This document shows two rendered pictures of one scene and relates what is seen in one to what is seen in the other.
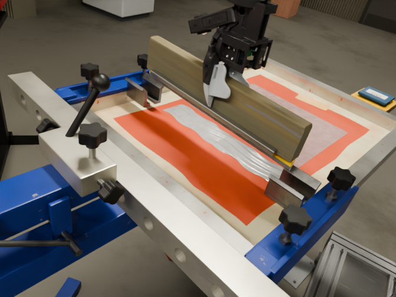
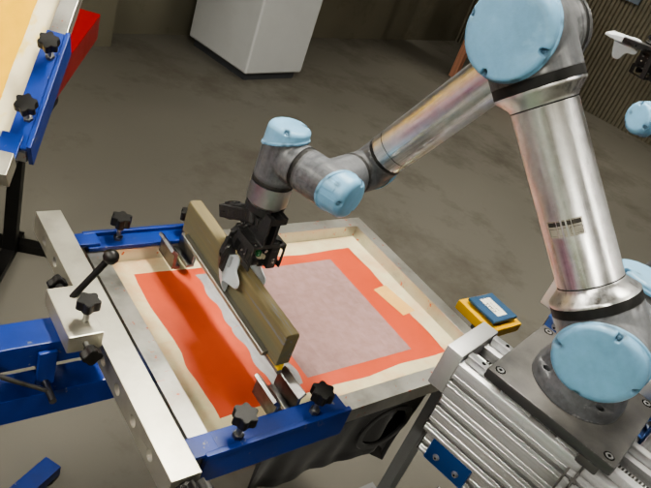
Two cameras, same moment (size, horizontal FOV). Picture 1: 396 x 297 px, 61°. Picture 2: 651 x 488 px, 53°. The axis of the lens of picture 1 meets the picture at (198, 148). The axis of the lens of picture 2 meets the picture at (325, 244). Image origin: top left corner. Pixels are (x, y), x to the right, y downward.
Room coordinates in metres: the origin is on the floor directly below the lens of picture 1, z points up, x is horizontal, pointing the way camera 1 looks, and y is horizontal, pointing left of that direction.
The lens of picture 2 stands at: (-0.38, -0.25, 1.86)
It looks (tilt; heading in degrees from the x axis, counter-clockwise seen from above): 31 degrees down; 6
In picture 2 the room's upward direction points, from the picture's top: 21 degrees clockwise
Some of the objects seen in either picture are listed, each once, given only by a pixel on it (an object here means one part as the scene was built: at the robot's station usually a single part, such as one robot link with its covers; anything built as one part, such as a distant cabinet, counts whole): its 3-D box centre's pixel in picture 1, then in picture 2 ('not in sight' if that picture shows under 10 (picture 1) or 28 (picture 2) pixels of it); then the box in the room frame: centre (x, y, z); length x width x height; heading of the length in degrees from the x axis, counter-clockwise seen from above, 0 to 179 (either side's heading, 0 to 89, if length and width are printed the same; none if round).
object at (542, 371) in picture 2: not in sight; (591, 365); (0.53, -0.62, 1.31); 0.15 x 0.15 x 0.10
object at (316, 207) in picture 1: (304, 227); (273, 433); (0.42, -0.21, 0.98); 0.30 x 0.05 x 0.07; 142
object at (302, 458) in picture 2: not in sight; (335, 424); (0.72, -0.32, 0.77); 0.46 x 0.09 x 0.36; 142
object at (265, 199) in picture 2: not in sight; (270, 192); (0.61, -0.03, 1.31); 0.08 x 0.08 x 0.05
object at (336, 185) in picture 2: not in sight; (332, 181); (0.59, -0.13, 1.39); 0.11 x 0.11 x 0.08; 69
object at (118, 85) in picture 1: (118, 92); (150, 244); (0.77, 0.23, 0.98); 0.30 x 0.05 x 0.07; 142
